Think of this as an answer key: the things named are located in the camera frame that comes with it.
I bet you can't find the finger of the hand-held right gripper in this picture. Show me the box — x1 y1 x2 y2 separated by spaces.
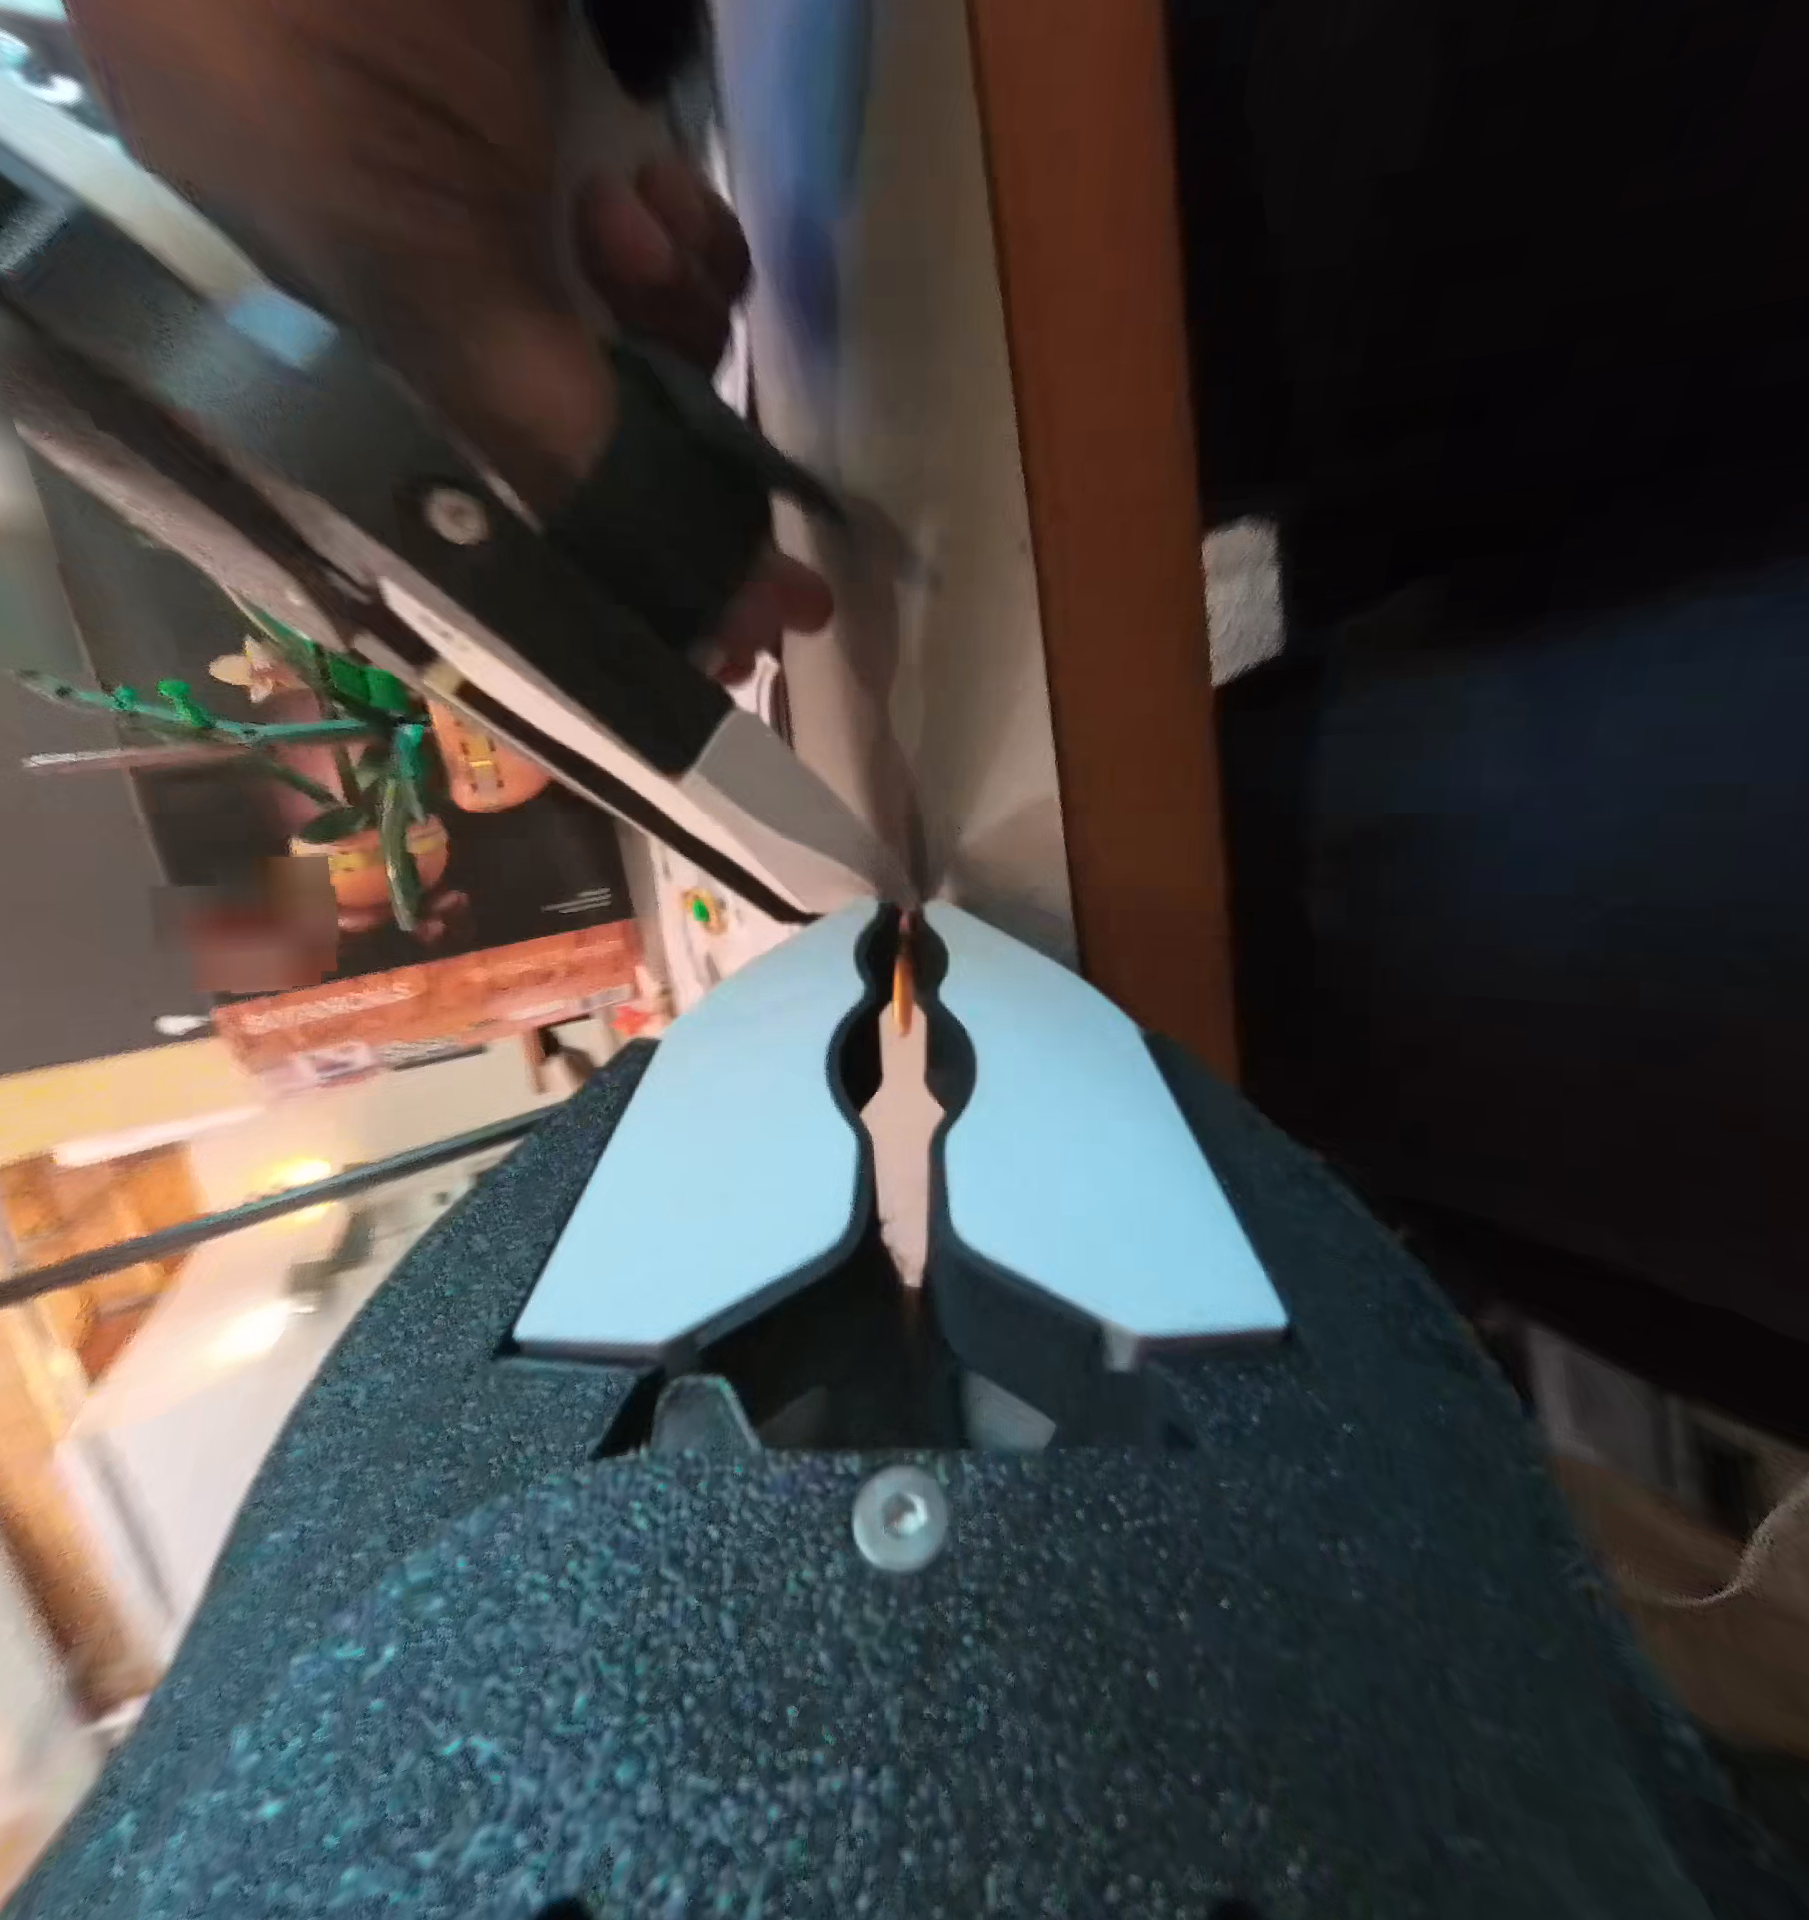
379 580 913 923

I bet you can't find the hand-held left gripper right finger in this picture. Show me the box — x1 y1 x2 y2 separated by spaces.
910 901 1292 1374

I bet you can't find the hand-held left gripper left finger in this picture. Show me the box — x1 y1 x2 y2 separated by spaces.
510 896 907 1370

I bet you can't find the person's right hand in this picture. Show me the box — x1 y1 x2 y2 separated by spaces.
64 0 842 650

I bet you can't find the toy plant set box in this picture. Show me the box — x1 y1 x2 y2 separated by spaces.
24 435 650 1073

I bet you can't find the person's leg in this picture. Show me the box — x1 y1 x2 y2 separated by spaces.
1219 563 1809 1360

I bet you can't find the black cable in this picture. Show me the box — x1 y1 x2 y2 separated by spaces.
0 1106 560 1330

